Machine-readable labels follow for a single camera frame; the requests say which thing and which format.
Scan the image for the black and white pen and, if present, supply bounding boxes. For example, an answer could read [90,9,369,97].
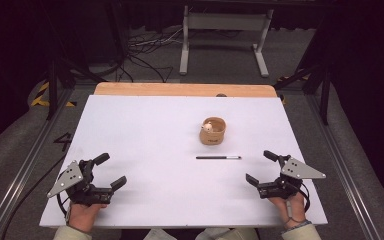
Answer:
[195,155,243,161]

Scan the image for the tan round pen holder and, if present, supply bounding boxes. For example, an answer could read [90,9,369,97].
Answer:
[198,116,228,146]

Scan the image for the white table board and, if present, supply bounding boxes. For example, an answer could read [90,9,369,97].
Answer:
[38,94,329,230]

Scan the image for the person's left hand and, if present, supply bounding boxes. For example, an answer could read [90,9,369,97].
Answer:
[67,202,109,234]

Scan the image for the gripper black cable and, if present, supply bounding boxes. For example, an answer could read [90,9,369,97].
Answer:
[293,181,312,214]
[0,156,73,240]

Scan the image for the person's right hand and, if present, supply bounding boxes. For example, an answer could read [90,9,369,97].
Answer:
[267,192,310,231]

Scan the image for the black metal stand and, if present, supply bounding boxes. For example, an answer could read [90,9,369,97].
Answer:
[45,58,109,122]
[272,61,333,127]

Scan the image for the bundle of floor cables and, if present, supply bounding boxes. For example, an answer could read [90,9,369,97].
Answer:
[117,26,185,84]

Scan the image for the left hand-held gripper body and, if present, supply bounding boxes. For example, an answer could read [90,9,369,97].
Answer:
[46,159,115,206]

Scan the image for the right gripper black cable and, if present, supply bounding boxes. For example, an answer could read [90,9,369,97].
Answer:
[293,181,312,214]

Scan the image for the aluminium floor rail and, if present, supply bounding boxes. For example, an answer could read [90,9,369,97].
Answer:
[0,87,77,240]
[303,93,383,240]

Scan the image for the yellow and black floor tape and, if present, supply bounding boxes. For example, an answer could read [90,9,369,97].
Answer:
[29,81,78,109]
[276,73,312,105]

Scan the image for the grey metal stand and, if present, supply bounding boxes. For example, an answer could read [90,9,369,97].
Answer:
[178,4,275,79]

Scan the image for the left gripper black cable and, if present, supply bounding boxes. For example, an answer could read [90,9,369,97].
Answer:
[0,156,73,240]

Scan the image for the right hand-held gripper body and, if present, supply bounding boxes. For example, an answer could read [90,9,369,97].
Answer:
[255,154,327,201]

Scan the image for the person's light trousers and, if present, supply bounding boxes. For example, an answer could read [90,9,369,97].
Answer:
[142,227,260,240]

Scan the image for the wooden table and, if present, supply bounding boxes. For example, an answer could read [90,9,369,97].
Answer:
[93,81,278,99]

